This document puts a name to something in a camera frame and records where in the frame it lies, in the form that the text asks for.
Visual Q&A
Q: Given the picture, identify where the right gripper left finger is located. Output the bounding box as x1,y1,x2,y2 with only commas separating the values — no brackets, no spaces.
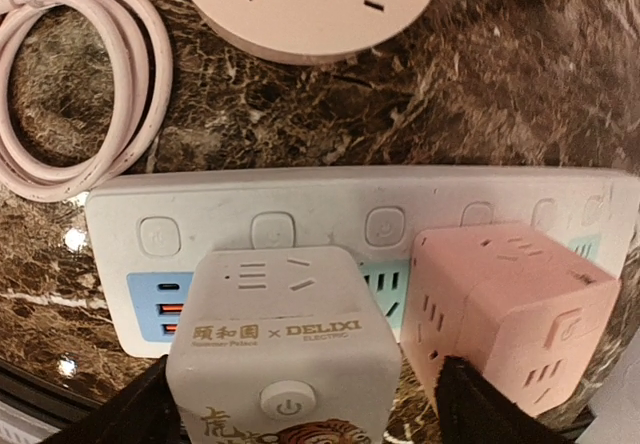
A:
54,356,182,444

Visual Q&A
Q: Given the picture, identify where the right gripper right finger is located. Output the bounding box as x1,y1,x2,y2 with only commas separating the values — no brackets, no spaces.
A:
435,356,568,444

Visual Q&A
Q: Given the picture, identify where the pink cube socket adapter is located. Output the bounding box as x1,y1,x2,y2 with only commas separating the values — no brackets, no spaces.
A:
400,224,621,417

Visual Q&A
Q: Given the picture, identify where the white plug adapter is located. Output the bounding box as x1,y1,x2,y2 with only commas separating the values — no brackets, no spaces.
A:
166,246,402,443

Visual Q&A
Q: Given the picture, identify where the white multicolour power strip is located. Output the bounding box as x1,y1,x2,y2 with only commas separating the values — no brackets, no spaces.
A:
85,165,639,358

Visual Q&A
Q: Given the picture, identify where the pink round power socket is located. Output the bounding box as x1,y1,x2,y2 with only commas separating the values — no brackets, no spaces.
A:
191,0,431,65

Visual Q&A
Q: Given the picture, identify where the pink coiled cable with plug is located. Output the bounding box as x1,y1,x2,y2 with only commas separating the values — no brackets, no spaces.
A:
0,0,176,203

